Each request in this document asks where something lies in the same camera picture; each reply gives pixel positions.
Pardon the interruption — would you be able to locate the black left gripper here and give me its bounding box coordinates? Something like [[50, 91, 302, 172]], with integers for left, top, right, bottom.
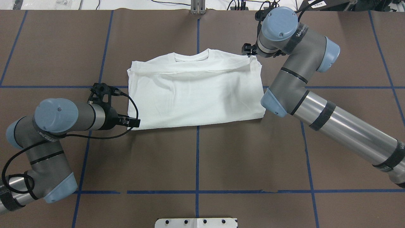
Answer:
[[103, 106, 140, 130]]

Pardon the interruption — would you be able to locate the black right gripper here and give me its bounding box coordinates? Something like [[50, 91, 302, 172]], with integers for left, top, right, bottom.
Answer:
[[242, 44, 265, 57]]

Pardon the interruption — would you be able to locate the white printed t-shirt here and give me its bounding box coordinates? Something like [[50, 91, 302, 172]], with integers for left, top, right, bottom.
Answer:
[[127, 49, 265, 130]]

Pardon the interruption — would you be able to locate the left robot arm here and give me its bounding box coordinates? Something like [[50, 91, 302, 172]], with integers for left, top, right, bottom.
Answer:
[[1, 98, 140, 214]]

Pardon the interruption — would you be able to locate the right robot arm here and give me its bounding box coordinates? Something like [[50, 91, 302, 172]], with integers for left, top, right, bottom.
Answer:
[[252, 6, 404, 189]]

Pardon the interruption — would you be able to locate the clear plastic sheet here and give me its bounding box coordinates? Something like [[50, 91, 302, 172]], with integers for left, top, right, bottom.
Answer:
[[12, 0, 83, 10]]

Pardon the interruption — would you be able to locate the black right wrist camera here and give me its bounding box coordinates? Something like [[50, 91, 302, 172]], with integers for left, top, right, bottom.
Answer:
[[255, 7, 273, 22]]

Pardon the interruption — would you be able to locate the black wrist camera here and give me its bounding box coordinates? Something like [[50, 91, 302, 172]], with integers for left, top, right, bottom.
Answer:
[[87, 83, 123, 107], [255, 7, 273, 22]]

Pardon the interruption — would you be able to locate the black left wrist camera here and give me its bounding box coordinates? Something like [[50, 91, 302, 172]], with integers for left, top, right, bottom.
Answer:
[[87, 83, 123, 107]]

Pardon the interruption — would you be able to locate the aluminium frame post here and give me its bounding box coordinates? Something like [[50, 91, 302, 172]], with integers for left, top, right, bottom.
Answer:
[[190, 0, 206, 15]]

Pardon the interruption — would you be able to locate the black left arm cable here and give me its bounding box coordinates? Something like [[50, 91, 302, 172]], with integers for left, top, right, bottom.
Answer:
[[2, 92, 140, 201]]

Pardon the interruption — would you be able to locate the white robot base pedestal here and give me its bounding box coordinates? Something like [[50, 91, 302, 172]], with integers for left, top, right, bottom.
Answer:
[[154, 218, 239, 228]]

